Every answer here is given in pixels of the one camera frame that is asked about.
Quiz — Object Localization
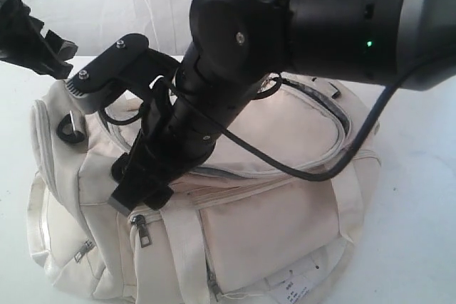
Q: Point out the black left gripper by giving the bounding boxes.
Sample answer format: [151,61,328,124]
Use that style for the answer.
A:
[1,0,78,78]

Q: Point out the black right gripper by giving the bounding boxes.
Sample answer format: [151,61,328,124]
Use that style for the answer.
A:
[110,79,221,215]

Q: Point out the cream duffel bag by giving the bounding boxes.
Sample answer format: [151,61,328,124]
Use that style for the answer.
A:
[27,81,380,303]

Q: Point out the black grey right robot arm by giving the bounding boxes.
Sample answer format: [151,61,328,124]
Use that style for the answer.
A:
[109,0,455,215]

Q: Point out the white paper tag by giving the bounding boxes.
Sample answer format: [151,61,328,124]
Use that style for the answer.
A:
[266,268,343,304]

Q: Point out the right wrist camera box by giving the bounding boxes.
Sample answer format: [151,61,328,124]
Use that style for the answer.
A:
[66,33,180,115]

